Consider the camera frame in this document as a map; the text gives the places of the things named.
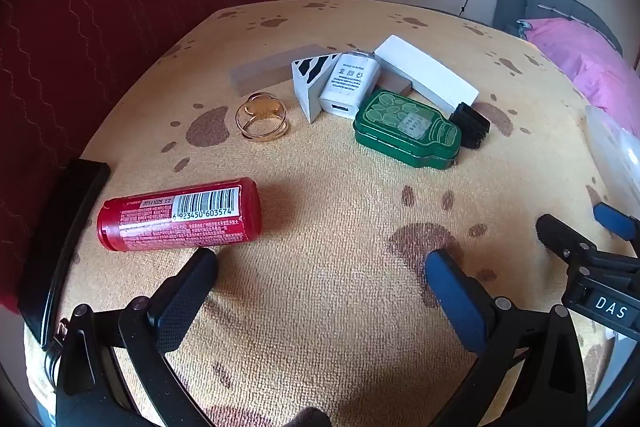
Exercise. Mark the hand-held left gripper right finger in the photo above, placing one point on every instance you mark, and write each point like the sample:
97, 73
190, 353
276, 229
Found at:
450, 297

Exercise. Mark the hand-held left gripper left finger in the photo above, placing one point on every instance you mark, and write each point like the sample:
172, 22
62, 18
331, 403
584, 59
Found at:
186, 292

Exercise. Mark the yellow paw print blanket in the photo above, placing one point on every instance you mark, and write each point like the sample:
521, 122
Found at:
325, 207

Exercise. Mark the pink blanket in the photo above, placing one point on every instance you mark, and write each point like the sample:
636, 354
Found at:
590, 57

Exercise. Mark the green tin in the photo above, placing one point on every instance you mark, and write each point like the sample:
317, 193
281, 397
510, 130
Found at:
400, 122

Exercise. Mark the long white block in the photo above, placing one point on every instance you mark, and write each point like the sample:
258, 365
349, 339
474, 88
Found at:
425, 72

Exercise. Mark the white power adapter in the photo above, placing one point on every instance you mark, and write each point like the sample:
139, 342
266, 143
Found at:
350, 82

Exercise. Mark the clear plastic bowl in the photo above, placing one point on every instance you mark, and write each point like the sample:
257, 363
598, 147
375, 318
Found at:
620, 147

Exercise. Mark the red candy tube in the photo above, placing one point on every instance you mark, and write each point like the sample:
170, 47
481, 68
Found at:
175, 222

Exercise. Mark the black chair backrest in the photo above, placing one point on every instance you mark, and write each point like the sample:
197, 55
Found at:
65, 247

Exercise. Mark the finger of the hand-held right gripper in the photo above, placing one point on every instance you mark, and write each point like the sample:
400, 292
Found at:
562, 234
616, 219

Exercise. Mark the red curtain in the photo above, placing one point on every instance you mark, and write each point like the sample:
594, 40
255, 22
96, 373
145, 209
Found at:
125, 7

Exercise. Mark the beige wooden block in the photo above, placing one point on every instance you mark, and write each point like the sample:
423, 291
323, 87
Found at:
265, 72

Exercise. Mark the brown wooden block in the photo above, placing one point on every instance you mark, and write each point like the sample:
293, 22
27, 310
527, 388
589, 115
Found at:
395, 83

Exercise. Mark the striped triangular block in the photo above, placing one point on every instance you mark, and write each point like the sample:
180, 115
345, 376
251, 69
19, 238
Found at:
307, 92

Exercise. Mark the grey pillow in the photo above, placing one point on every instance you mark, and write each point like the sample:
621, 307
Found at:
565, 4

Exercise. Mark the black ribbed cap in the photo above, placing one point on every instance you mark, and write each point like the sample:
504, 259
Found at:
470, 127

